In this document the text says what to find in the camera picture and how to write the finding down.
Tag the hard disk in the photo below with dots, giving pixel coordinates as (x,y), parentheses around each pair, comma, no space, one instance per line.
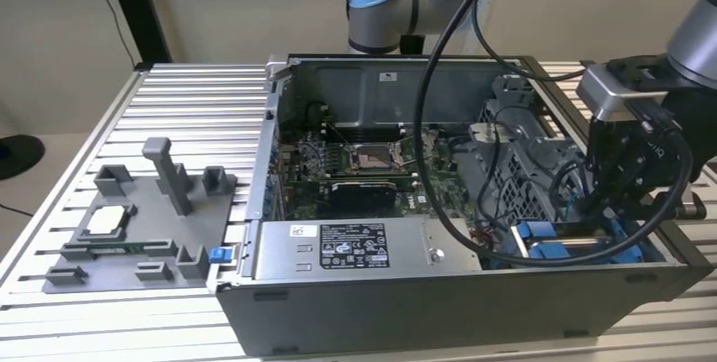
(566,248)

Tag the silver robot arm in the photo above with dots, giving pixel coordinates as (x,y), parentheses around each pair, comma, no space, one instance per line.
(382,22)

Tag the black RAM slot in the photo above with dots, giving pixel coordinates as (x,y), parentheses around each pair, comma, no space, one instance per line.
(364,127)
(364,133)

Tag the grey metal drive cage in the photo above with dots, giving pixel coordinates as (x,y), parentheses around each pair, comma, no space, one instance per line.
(515,160)

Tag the green motherboard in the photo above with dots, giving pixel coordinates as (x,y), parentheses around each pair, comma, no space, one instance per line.
(448,185)

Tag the CPU socket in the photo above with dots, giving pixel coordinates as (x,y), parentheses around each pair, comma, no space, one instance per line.
(372,158)

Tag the black graphics card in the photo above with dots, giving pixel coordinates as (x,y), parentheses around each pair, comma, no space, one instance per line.
(359,198)

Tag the grey PC case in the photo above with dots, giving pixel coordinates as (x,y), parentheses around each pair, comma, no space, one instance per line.
(392,316)

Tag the silver power supply unit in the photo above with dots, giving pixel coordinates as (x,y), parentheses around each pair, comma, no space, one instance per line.
(280,253)

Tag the small blue plastic part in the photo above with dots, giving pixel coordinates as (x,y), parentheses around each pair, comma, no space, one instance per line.
(220,255)

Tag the grey parts rack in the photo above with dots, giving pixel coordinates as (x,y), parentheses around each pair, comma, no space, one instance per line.
(140,219)

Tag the green RAM stick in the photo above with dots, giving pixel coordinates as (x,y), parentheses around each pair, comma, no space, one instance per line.
(123,248)

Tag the silver CPU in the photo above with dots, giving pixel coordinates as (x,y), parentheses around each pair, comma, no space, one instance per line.
(110,220)

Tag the black round monitor foot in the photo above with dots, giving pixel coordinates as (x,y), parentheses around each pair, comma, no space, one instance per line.
(19,156)

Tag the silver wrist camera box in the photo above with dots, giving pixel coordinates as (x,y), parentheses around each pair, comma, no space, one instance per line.
(611,93)

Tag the black upright post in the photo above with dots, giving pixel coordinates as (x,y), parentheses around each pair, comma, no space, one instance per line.
(135,9)

